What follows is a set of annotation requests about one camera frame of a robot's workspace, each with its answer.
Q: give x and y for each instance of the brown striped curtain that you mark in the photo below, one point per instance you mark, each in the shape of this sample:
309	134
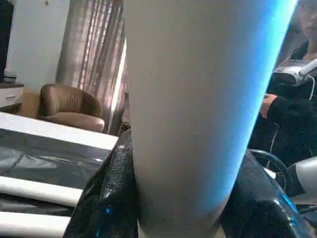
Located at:
94	44

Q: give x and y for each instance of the white plastic table leg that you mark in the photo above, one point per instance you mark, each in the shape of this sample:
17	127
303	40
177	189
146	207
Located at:
34	191
29	224
198	99

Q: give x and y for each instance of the black low cabinet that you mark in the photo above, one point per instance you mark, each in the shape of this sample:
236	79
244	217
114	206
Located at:
6	39

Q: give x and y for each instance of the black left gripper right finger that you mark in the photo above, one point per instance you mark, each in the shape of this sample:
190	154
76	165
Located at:
262	208

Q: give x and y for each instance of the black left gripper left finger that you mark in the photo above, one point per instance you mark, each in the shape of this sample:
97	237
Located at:
114	198

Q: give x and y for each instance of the white drawer unit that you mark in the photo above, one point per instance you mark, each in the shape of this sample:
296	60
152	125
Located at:
10	95

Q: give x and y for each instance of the brown leather armchair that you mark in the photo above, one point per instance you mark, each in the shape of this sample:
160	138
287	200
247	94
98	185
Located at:
69	106

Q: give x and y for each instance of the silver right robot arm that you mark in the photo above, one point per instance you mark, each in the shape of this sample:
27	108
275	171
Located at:
304	178

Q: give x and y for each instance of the operator bare hand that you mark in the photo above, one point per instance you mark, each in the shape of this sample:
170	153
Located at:
269	105

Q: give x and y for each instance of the person in black clothing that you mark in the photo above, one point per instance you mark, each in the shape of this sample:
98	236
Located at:
297	124

